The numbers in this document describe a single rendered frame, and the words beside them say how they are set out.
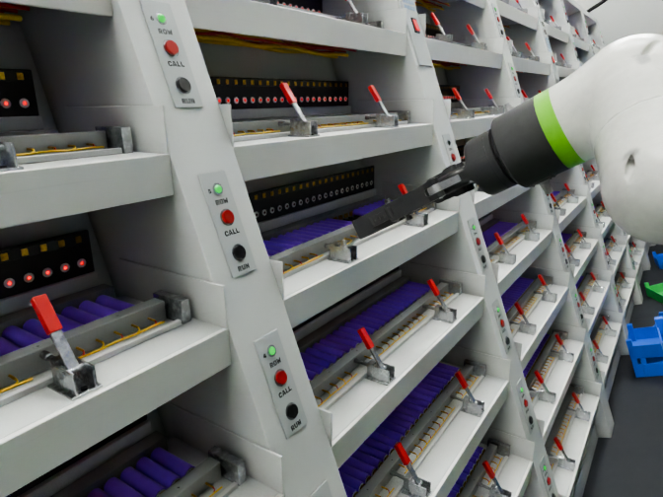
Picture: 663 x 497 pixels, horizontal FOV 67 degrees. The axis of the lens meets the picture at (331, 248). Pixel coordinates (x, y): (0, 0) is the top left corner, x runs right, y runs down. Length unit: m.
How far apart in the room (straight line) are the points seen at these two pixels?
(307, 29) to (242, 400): 0.58
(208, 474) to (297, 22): 0.65
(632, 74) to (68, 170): 0.53
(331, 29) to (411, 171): 0.40
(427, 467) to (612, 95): 0.66
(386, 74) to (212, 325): 0.78
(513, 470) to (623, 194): 0.89
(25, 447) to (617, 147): 0.55
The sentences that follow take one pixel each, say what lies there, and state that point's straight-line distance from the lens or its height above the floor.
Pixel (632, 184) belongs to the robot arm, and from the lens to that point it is 0.49.
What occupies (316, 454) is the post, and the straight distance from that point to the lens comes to 0.67.
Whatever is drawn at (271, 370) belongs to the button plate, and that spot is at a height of 0.88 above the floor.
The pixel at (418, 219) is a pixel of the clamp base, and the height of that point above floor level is 0.97.
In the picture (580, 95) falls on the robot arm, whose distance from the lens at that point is 0.59.
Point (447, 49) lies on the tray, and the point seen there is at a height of 1.33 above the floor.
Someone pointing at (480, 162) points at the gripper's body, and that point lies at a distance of 0.63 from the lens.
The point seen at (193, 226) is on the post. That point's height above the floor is 1.07.
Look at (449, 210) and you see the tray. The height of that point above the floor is 0.96.
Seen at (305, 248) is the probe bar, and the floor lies 1.00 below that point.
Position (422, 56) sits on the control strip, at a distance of 1.21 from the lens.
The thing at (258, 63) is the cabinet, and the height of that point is 1.36.
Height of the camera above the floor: 1.04
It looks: 4 degrees down
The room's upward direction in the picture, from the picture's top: 18 degrees counter-clockwise
